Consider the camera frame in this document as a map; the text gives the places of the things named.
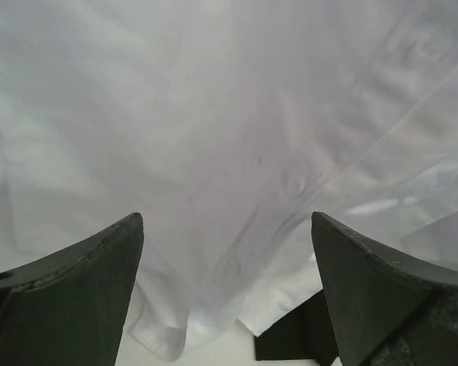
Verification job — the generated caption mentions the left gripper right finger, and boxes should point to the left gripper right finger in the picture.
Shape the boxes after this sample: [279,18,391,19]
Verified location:
[311,212,458,365]

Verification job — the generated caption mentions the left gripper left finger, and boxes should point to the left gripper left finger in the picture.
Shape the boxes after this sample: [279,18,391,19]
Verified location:
[0,213,144,366]

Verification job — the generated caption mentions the black shirt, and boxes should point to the black shirt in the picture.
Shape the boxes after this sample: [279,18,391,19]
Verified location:
[254,291,339,366]

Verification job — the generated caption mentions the white shirt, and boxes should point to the white shirt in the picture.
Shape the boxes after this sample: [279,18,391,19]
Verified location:
[0,1,458,361]

